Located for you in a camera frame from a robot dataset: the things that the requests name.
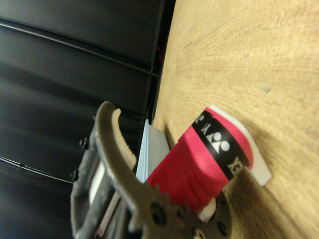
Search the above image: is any black curtain stand pole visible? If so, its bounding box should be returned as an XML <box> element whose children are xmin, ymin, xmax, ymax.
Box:
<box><xmin>0</xmin><ymin>16</ymin><xmax>160</xmax><ymax>77</ymax></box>
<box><xmin>0</xmin><ymin>156</ymin><xmax>73</xmax><ymax>184</ymax></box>

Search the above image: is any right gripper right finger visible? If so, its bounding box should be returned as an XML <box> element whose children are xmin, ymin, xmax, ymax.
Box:
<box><xmin>95</xmin><ymin>100</ymin><xmax>176</xmax><ymax>239</ymax></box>

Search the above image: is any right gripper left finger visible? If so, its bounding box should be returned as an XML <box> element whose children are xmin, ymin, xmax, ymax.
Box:
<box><xmin>70</xmin><ymin>116</ymin><xmax>137</xmax><ymax>239</ymax></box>

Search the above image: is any blue litter tray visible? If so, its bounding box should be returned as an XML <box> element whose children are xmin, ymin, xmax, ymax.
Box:
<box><xmin>136</xmin><ymin>119</ymin><xmax>171</xmax><ymax>184</ymax></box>

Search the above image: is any white scoop with red handle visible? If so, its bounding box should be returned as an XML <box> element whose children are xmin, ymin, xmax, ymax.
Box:
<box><xmin>146</xmin><ymin>104</ymin><xmax>272</xmax><ymax>224</ymax></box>

